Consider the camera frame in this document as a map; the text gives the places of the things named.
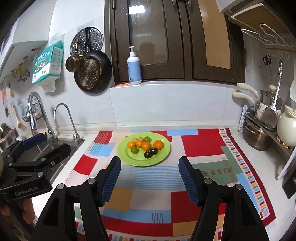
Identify steel pot on rack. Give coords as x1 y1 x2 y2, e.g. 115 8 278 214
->
243 125 272 151

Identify dark plum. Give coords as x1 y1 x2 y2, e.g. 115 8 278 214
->
144 151 153 159
150 148 158 155

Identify white wire hanger rack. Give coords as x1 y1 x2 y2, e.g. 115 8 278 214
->
241 24 295 51

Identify small brass hanging pot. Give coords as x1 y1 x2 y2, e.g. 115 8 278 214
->
65 54 85 73

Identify black scissors on wall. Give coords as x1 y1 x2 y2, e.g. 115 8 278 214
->
263 54 271 66

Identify cream pan handle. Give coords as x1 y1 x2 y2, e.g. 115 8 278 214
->
237 82 259 98
232 92 255 105

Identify teal white paper package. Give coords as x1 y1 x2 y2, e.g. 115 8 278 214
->
32 40 64 92

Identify black hanging frying pan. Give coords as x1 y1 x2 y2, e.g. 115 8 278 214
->
74 27 113 95

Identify cream pan handle lower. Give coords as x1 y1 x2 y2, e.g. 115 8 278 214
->
232 92 255 105

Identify colourful patterned table mat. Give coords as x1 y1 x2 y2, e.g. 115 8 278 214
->
65 128 275 240

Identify white hanging spatula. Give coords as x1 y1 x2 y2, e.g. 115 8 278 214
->
290 59 296 102

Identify small orange on plate left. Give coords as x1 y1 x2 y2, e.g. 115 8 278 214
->
135 140 143 148

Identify cream ceramic jar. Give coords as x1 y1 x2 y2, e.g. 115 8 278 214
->
277 105 296 148

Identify large orange with stem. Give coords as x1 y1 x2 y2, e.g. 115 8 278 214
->
142 142 152 152

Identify dark plum on plate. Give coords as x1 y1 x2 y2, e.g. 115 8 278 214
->
150 148 158 155

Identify tall spring kitchen faucet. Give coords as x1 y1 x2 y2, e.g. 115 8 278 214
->
28 91 58 143

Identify cream pan handle upper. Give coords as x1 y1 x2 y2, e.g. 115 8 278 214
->
237 82 259 98

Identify dark kitchen sink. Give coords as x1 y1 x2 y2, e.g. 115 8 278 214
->
16 139 80 184

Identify hanging metal spatula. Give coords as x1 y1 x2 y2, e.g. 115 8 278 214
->
261 59 283 128

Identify lime green plate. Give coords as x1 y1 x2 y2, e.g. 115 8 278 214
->
117 132 172 167

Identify person's left hand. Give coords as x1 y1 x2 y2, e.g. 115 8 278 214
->
1 198 35 224

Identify wire sink caddy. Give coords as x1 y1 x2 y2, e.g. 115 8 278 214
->
22 98 43 122

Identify dark brown window frame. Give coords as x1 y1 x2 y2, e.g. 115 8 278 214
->
107 1 245 84

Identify orange on plate right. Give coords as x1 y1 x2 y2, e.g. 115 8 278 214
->
153 140 164 150

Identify curved chrome faucet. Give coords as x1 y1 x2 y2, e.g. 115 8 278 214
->
53 103 84 145

